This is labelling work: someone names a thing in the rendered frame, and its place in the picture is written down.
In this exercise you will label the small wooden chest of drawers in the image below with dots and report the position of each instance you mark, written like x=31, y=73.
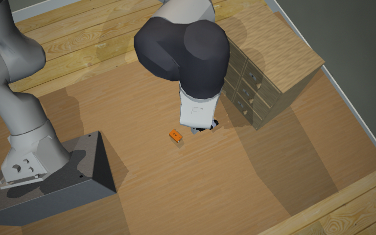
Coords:
x=281, y=56

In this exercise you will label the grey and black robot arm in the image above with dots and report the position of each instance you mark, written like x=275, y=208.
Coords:
x=180, y=42

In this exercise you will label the light wooden drawer front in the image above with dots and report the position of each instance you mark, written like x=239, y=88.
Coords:
x=232, y=76
x=253, y=99
x=228, y=89
x=237, y=58
x=261, y=84
x=247, y=110

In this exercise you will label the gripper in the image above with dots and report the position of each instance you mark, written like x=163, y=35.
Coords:
x=195, y=130

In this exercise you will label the orange nine-volt battery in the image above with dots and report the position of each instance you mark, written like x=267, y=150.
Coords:
x=177, y=137

